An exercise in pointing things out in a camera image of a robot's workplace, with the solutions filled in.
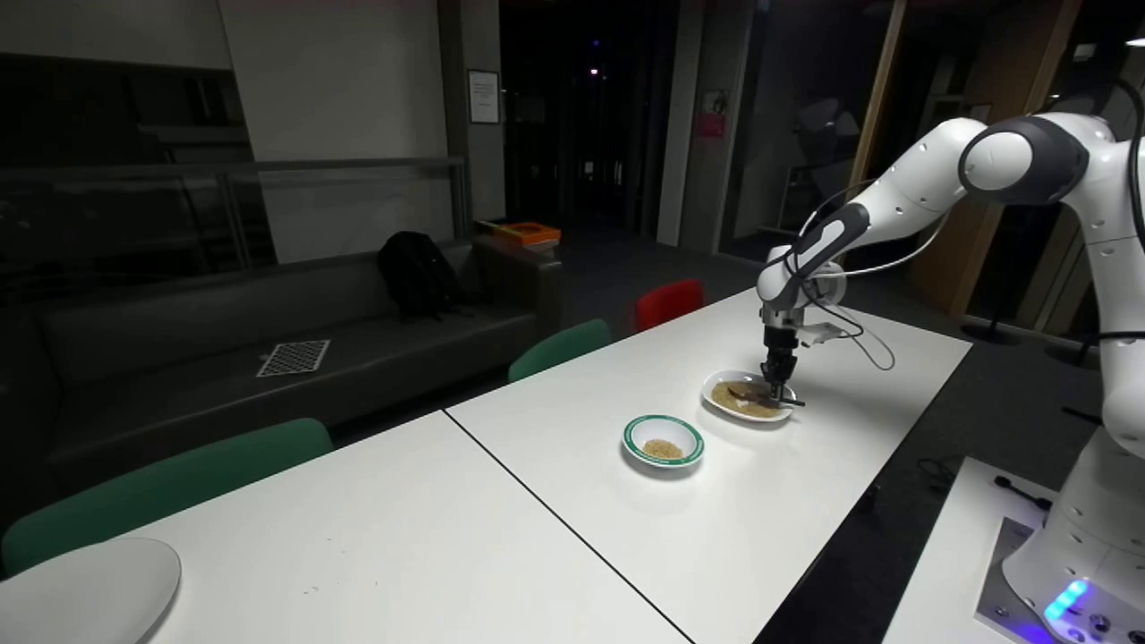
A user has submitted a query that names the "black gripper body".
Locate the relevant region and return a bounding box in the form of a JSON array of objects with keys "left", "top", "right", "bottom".
[{"left": 759, "top": 317, "right": 804, "bottom": 364}]

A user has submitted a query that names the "large brown sugar heap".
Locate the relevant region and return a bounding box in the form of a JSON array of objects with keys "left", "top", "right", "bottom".
[{"left": 713, "top": 383, "right": 788, "bottom": 423}]

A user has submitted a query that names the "green and white bowl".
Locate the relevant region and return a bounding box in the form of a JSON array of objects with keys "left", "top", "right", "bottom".
[{"left": 620, "top": 411, "right": 709, "bottom": 479}]

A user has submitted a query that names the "red chair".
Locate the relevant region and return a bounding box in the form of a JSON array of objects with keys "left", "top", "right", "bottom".
[{"left": 628, "top": 275, "right": 713, "bottom": 335}]

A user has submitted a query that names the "green chair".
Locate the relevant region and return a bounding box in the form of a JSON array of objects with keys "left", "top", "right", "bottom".
[
  {"left": 0, "top": 414, "right": 339, "bottom": 578},
  {"left": 509, "top": 314, "right": 632, "bottom": 385}
]

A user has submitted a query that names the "black small tool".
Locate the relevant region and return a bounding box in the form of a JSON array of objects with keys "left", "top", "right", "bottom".
[{"left": 991, "top": 473, "right": 1057, "bottom": 515}]

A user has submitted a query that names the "orange lidded bin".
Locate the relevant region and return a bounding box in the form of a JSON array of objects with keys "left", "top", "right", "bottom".
[{"left": 478, "top": 215, "right": 569, "bottom": 294}]

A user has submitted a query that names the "black backpack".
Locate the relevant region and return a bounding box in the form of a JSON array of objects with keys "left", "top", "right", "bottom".
[{"left": 375, "top": 230, "right": 467, "bottom": 325}]

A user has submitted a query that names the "paper sheet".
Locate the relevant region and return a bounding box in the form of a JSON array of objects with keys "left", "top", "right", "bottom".
[{"left": 253, "top": 335, "right": 337, "bottom": 383}]

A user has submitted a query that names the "grey sofa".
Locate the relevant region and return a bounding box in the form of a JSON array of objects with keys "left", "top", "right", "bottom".
[{"left": 0, "top": 243, "right": 548, "bottom": 482}]

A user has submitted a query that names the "white round chair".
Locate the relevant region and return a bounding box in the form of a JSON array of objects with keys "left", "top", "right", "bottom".
[{"left": 0, "top": 538, "right": 185, "bottom": 644}]

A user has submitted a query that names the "red wall sign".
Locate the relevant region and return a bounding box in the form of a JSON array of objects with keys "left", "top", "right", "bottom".
[{"left": 695, "top": 88, "right": 734, "bottom": 147}]

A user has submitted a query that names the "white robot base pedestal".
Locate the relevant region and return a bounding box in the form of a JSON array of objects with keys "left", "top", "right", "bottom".
[{"left": 977, "top": 427, "right": 1145, "bottom": 644}]

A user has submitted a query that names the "white wall poster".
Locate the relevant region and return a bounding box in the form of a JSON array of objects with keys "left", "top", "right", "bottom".
[{"left": 467, "top": 68, "right": 506, "bottom": 128}]

